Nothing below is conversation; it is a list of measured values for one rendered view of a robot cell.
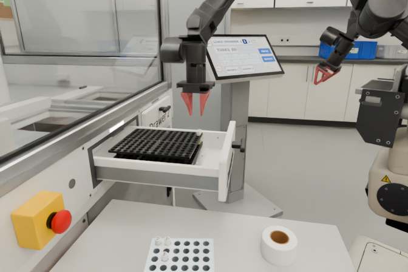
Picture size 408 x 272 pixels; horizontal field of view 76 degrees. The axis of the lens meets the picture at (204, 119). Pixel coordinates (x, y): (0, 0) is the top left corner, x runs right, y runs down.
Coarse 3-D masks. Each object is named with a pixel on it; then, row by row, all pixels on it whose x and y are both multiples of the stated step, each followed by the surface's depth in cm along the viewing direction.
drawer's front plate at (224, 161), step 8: (232, 128) 77; (232, 136) 71; (224, 144) 66; (224, 152) 61; (232, 152) 75; (224, 160) 58; (224, 168) 58; (224, 176) 58; (224, 184) 59; (224, 192) 60; (224, 200) 60
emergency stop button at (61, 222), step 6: (66, 210) 47; (54, 216) 45; (60, 216) 45; (66, 216) 46; (54, 222) 44; (60, 222) 45; (66, 222) 46; (54, 228) 44; (60, 228) 45; (66, 228) 46
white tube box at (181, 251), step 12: (180, 240) 52; (192, 240) 52; (204, 240) 52; (156, 252) 51; (168, 252) 51; (180, 252) 49; (192, 252) 49; (204, 252) 51; (156, 264) 47; (168, 264) 47; (180, 264) 47; (192, 264) 47; (204, 264) 47
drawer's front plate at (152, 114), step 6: (168, 96) 118; (162, 102) 109; (168, 102) 117; (150, 108) 98; (156, 108) 103; (144, 114) 92; (150, 114) 97; (156, 114) 103; (162, 114) 110; (144, 120) 93; (150, 120) 97; (156, 120) 103; (168, 120) 119; (144, 126) 94; (162, 126) 111
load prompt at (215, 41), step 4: (212, 40) 152; (216, 40) 153; (220, 40) 154; (224, 40) 156; (228, 40) 157; (232, 40) 158; (236, 40) 160; (240, 40) 161; (244, 40) 163; (248, 40) 164; (212, 44) 150; (216, 44) 152; (220, 44) 153; (224, 44) 154; (228, 44) 156; (232, 44) 157; (236, 44) 158; (240, 44) 160; (244, 44) 161; (248, 44) 163; (252, 44) 164
